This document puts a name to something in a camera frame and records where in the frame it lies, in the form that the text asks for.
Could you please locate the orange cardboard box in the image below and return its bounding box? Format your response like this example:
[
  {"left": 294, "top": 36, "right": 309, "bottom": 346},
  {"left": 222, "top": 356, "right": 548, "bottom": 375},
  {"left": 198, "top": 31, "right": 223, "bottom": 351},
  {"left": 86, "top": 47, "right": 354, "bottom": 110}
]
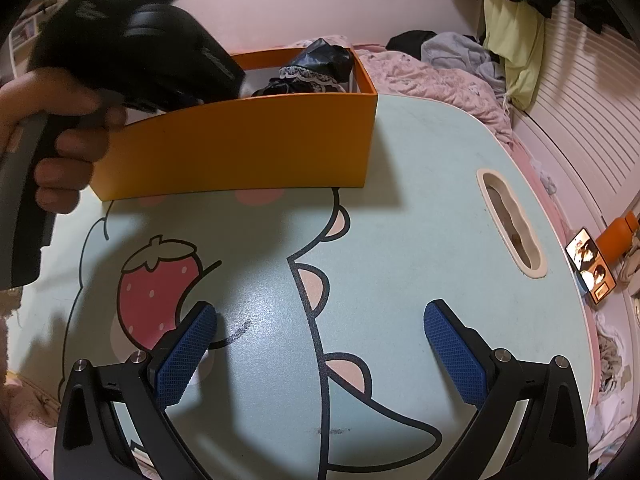
[{"left": 90, "top": 45, "right": 379, "bottom": 204}]

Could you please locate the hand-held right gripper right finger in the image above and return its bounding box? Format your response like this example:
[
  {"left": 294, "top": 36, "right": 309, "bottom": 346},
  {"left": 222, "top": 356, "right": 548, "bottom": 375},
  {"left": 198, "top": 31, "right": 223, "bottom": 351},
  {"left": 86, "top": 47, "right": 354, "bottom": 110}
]
[{"left": 423, "top": 299, "right": 589, "bottom": 480}]

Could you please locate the black cloth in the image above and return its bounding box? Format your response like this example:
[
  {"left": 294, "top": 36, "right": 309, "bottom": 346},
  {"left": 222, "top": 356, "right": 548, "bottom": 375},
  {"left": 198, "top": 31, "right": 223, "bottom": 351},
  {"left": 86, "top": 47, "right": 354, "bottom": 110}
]
[{"left": 387, "top": 30, "right": 440, "bottom": 54}]

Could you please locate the phone with lit screen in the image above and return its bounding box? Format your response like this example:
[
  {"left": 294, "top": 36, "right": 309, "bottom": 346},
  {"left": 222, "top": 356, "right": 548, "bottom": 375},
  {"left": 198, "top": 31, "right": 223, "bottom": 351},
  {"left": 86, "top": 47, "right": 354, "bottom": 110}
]
[{"left": 565, "top": 227, "right": 616, "bottom": 306}]

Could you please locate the black lace pouch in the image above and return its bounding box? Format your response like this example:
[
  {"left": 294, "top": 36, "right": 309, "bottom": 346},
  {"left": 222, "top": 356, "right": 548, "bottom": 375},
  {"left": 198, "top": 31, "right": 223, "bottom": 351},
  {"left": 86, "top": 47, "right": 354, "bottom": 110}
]
[{"left": 250, "top": 39, "right": 357, "bottom": 97}]

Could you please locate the person's left hand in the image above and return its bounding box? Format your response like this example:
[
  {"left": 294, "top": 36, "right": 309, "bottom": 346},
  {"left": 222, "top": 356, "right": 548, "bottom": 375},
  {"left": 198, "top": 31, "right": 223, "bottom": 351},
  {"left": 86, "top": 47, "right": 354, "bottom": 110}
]
[{"left": 0, "top": 67, "right": 127, "bottom": 216}]

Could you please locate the yellow-green hanging cloth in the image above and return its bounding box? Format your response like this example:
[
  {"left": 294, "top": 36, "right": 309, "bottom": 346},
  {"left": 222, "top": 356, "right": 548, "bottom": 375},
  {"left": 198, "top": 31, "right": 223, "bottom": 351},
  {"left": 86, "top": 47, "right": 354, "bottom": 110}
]
[{"left": 482, "top": 0, "right": 546, "bottom": 111}]

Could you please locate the orange bottle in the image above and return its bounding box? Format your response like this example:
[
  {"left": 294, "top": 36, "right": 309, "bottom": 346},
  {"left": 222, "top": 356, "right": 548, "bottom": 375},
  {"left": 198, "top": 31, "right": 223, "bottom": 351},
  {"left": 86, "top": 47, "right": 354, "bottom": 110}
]
[{"left": 597, "top": 211, "right": 640, "bottom": 264}]

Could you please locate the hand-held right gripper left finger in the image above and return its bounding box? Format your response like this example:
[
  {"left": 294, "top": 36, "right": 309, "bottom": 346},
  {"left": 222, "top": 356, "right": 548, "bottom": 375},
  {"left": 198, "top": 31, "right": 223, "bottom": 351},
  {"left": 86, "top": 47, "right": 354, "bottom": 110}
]
[{"left": 52, "top": 301, "right": 218, "bottom": 480}]

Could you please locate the grey cloth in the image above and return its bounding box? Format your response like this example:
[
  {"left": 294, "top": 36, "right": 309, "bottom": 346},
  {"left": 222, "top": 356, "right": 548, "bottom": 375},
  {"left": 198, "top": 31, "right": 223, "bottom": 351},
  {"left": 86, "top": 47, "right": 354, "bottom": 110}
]
[{"left": 421, "top": 31, "right": 509, "bottom": 97}]

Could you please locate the pile of pale clothes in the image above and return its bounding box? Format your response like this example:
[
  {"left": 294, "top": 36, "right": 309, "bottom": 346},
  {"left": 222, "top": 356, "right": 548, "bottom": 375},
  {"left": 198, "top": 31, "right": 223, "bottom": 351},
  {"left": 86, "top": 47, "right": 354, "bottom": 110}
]
[{"left": 587, "top": 305, "right": 640, "bottom": 466}]

